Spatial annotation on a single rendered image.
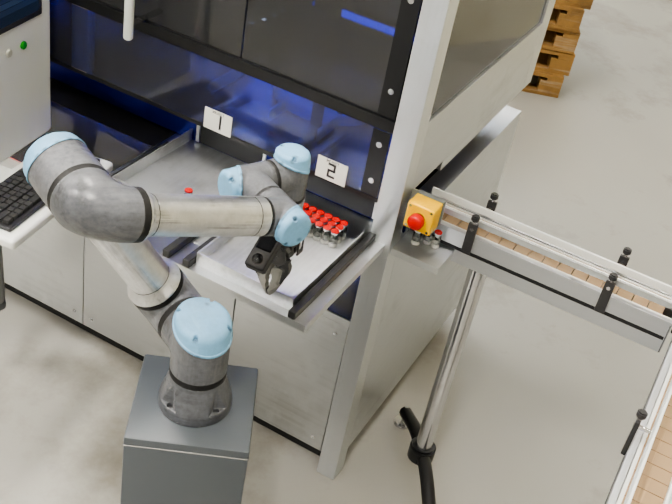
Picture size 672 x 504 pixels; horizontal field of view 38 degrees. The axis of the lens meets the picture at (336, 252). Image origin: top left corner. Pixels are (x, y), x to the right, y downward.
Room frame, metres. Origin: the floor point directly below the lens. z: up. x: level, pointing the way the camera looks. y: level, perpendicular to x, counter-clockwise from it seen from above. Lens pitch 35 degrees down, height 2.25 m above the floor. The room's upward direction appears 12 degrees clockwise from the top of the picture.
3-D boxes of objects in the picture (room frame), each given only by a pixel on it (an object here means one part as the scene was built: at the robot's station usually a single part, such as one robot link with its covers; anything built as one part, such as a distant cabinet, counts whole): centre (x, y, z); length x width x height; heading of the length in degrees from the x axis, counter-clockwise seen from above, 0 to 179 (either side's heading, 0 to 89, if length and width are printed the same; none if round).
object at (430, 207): (2.01, -0.19, 1.00); 0.08 x 0.07 x 0.07; 158
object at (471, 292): (2.09, -0.37, 0.46); 0.09 x 0.09 x 0.77; 68
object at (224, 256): (1.88, 0.13, 0.90); 0.34 x 0.26 x 0.04; 158
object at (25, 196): (2.06, 0.80, 0.82); 0.40 x 0.14 x 0.02; 166
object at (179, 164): (2.12, 0.40, 0.90); 0.34 x 0.26 x 0.04; 158
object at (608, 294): (2.03, -0.51, 0.92); 0.69 x 0.15 x 0.16; 68
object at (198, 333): (1.44, 0.23, 0.96); 0.13 x 0.12 x 0.14; 41
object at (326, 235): (1.99, 0.09, 0.91); 0.18 x 0.02 x 0.05; 68
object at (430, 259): (2.04, -0.22, 0.87); 0.14 x 0.13 x 0.02; 158
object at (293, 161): (1.70, 0.13, 1.21); 0.09 x 0.08 x 0.11; 131
